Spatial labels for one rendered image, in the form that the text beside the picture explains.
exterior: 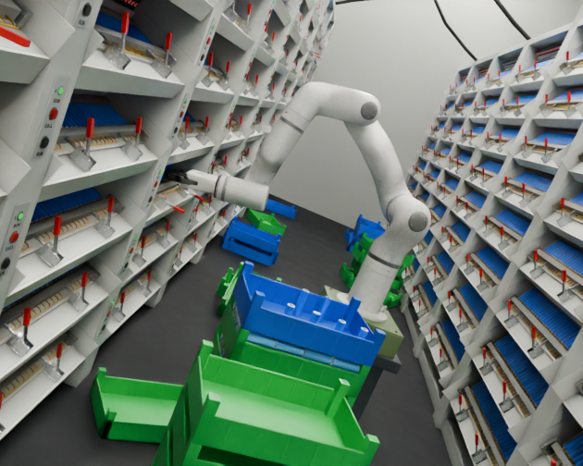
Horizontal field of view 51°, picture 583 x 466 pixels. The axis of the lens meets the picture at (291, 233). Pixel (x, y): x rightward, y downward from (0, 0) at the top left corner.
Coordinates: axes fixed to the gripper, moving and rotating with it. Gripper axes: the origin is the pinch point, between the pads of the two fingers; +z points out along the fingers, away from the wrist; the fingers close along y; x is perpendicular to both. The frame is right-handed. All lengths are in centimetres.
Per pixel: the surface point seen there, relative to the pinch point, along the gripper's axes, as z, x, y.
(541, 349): -123, 21, 17
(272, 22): -7, -63, -98
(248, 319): -40, 12, 77
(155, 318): 0, 57, -19
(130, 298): 5.8, 44.6, -0.8
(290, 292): -46, 11, 54
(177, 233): 0.2, 25.5, -26.8
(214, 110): -3.6, -21.8, -27.4
